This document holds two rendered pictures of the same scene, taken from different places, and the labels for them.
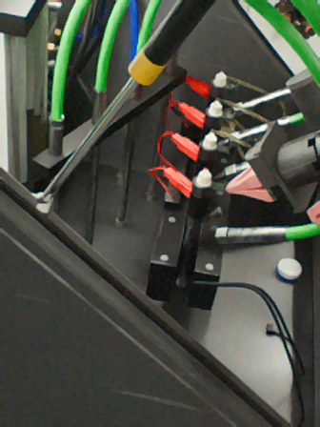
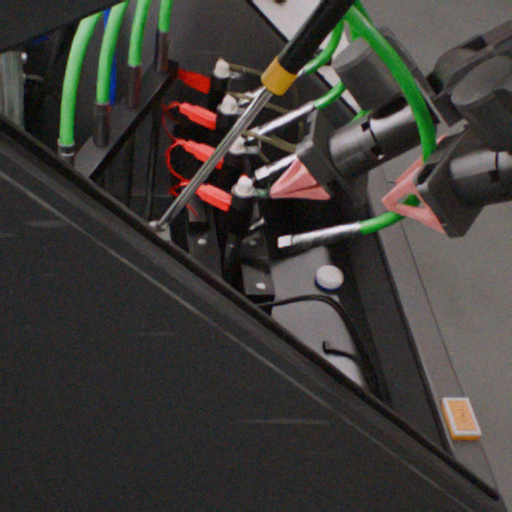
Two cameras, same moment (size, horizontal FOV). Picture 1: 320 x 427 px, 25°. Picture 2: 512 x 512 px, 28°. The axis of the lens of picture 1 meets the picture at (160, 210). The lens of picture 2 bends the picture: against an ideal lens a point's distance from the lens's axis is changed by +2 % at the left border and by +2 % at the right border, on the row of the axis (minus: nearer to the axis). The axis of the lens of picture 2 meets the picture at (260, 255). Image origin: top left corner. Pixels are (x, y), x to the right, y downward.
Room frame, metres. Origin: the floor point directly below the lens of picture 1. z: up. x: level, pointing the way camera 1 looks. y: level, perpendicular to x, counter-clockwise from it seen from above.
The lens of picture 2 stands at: (-0.17, 0.19, 1.84)
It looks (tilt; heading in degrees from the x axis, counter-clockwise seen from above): 42 degrees down; 343
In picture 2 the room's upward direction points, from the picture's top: 11 degrees clockwise
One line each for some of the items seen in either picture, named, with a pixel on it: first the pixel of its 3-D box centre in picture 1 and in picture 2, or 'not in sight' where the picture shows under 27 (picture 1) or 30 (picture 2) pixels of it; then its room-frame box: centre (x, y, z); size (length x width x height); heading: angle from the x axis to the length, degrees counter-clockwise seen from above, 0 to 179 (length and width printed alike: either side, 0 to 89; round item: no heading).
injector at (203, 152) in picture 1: (205, 200); (233, 213); (0.80, -0.06, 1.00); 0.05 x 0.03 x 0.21; 88
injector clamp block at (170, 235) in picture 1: (191, 222); (214, 243); (0.84, -0.05, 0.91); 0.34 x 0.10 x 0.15; 178
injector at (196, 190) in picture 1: (199, 237); (241, 256); (0.72, -0.06, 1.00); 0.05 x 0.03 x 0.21; 88
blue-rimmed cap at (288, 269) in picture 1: (289, 269); (329, 277); (0.84, -0.23, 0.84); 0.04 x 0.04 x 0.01
